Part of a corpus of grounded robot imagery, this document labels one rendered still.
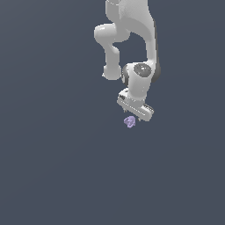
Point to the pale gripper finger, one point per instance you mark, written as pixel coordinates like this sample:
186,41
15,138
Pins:
139,119
125,110

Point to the small purple object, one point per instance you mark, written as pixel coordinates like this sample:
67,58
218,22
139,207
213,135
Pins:
129,121

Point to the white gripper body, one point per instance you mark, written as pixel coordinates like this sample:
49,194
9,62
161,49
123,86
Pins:
134,105

